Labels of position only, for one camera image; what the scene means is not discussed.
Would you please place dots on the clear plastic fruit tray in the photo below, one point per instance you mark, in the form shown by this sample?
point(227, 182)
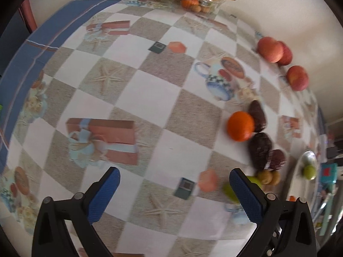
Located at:
point(197, 6)

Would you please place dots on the brown longan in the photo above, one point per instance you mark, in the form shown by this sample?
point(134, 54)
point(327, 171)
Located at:
point(265, 176)
point(275, 178)

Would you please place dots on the teal plastic box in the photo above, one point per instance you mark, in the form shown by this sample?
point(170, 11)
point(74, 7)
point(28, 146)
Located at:
point(328, 173)

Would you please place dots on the red apple left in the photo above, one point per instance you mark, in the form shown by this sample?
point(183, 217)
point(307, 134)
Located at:
point(270, 49)

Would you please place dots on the orange beside dates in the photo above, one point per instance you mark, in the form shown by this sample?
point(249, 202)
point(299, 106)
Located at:
point(240, 126)

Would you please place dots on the orange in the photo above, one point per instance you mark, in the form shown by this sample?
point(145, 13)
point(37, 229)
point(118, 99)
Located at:
point(240, 126)
point(292, 198)

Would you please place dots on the small dark date top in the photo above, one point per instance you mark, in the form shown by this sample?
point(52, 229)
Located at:
point(256, 112)

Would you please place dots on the large steel plate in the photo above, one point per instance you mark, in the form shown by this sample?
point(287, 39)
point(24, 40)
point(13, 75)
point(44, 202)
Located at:
point(302, 180)

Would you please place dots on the green fruit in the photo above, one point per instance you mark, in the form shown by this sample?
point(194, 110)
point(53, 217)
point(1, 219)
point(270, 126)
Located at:
point(309, 172)

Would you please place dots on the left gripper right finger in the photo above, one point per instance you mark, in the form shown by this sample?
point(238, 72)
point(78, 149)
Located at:
point(284, 228)

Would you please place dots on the round dark date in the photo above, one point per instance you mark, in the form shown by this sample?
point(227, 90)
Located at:
point(278, 159)

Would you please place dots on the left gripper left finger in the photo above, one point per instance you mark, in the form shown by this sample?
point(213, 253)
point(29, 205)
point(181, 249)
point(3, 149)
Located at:
point(51, 236)

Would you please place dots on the red apple middle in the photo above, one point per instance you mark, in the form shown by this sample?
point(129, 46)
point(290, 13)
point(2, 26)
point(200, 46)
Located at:
point(287, 55)

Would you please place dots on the brown longan right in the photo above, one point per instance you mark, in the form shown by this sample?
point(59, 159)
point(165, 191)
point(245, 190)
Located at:
point(275, 178)

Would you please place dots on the red apple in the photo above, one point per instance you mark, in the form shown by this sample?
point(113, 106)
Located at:
point(298, 78)
point(270, 49)
point(287, 55)

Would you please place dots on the checkered patterned tablecloth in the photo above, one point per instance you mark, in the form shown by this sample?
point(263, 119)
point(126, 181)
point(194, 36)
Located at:
point(179, 77)

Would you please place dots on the red apple right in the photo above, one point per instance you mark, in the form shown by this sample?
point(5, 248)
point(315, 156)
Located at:
point(298, 78)

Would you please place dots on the brown longan left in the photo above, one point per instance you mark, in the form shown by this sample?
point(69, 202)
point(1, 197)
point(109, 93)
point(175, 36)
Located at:
point(265, 176)

